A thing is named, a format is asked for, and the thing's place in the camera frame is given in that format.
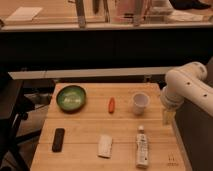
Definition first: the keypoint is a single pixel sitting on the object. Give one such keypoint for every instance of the black remote control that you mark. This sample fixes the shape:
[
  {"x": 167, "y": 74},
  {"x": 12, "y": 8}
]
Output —
[{"x": 58, "y": 140}]

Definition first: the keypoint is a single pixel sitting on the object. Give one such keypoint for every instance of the grey metal post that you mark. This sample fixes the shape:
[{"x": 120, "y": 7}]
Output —
[
  {"x": 80, "y": 13},
  {"x": 137, "y": 12}
]

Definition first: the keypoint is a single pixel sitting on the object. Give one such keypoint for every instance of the white squeeze tube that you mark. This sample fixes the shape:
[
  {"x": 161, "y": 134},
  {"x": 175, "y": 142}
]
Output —
[{"x": 142, "y": 149}]

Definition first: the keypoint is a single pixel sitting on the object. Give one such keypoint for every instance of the black office chair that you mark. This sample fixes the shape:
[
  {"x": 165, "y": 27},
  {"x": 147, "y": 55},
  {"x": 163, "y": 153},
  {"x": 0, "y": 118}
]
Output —
[{"x": 14, "y": 107}]

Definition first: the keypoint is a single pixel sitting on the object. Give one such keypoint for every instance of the grey metal post right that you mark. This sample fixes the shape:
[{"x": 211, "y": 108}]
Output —
[{"x": 137, "y": 12}]

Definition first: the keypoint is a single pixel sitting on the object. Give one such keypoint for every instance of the white paper cup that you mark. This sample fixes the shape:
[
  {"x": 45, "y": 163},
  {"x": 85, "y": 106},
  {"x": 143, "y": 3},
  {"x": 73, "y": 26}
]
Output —
[{"x": 139, "y": 102}]

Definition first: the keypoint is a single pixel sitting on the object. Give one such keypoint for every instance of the green ceramic bowl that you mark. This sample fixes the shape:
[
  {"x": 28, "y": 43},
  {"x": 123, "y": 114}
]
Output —
[{"x": 71, "y": 98}]

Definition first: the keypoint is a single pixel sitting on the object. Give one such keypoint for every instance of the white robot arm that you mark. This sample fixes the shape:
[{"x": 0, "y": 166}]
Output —
[{"x": 186, "y": 82}]

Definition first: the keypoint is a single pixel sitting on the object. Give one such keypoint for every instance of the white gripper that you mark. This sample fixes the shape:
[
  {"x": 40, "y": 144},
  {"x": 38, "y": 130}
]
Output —
[{"x": 167, "y": 116}]

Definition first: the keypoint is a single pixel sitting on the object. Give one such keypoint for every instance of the white paper sheet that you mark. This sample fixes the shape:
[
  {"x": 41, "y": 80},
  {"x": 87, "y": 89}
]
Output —
[{"x": 24, "y": 14}]

